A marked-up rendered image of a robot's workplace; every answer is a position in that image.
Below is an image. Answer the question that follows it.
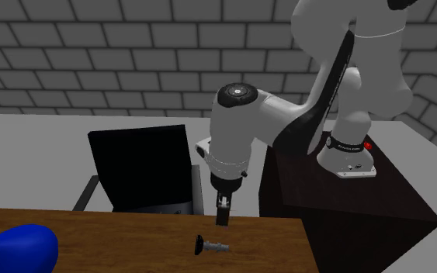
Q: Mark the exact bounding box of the black chair grey frame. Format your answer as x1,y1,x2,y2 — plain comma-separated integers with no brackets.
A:
71,124,206,217

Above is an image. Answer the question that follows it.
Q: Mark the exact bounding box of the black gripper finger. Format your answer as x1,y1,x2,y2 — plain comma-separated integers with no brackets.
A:
215,192,232,229

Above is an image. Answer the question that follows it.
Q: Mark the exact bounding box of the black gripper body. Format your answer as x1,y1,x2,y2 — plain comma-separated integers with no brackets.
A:
210,172,244,198

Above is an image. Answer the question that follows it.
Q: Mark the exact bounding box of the blue rounded object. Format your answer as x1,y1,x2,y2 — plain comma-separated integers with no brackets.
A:
0,223,60,273

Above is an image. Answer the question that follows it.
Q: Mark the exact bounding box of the dark robot stand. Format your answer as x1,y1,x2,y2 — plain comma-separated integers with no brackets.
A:
258,130,437,273

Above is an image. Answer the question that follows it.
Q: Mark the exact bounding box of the grey bolt-shaped object black cap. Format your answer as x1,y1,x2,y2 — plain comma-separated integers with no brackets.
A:
193,234,230,257

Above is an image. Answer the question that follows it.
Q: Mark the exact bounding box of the brown wooden table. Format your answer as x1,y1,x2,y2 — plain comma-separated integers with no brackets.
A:
0,206,320,273

